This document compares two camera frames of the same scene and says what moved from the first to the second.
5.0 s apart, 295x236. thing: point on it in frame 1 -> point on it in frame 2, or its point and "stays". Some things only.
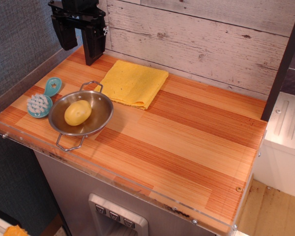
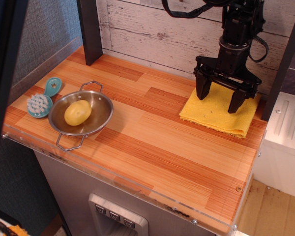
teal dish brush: (40, 105) stays
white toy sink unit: (280, 161) stays
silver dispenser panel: (110, 219) stays
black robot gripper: (82, 13) -> (229, 70)
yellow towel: (133, 85) -> (213, 110)
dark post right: (284, 63) stays
